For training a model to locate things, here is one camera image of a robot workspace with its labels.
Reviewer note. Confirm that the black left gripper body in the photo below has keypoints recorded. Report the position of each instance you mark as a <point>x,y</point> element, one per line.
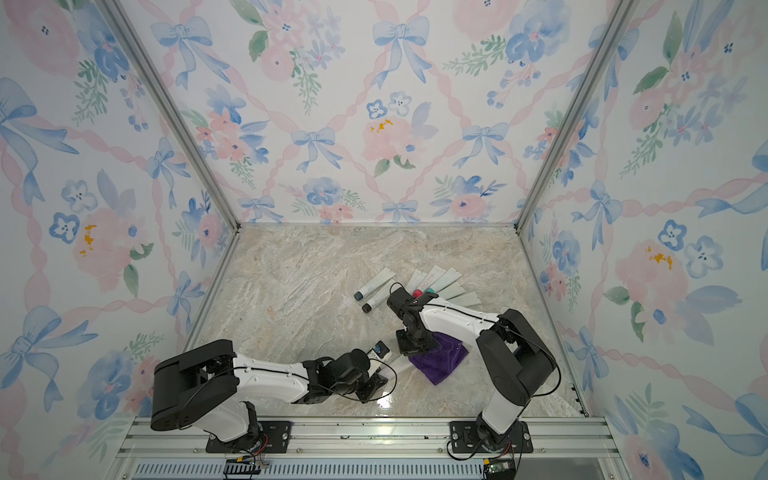
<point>364,386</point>

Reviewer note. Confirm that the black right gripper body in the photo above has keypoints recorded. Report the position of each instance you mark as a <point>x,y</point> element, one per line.
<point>410,343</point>

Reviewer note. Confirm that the purple cloth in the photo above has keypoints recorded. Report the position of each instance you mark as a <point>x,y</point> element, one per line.
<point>441,362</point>

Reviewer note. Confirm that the white tube dark cap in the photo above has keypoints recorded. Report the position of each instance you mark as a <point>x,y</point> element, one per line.
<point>377,298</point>

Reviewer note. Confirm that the white tube front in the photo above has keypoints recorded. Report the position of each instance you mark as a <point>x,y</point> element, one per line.
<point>466,300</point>

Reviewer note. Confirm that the white tube pink cap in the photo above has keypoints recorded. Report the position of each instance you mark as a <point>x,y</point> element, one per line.
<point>396,366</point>
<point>433,275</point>

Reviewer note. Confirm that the white toothpaste tube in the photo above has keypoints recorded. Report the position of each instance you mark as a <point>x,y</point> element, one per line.
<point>444,281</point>

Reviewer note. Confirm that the white tube black cap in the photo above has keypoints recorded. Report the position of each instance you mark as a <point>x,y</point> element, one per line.
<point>415,280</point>

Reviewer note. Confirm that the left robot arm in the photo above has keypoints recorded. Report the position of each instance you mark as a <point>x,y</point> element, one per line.
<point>214,389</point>

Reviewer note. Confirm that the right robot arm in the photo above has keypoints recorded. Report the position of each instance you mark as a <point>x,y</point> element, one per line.
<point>516,359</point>

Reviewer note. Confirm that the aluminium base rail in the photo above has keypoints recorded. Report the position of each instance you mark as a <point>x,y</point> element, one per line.
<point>377,448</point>

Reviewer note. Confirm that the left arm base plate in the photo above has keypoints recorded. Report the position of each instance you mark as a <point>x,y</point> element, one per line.
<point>270,437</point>

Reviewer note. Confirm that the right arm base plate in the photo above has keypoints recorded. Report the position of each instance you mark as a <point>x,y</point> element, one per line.
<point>475,437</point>

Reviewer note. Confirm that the aluminium corner post right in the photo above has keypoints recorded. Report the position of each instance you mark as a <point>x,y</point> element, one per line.
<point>598,64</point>

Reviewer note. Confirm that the aluminium corner post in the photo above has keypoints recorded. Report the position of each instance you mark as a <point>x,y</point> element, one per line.
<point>118,21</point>
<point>598,64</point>

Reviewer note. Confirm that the aluminium corner post left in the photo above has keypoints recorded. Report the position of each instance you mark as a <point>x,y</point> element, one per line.
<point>118,21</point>

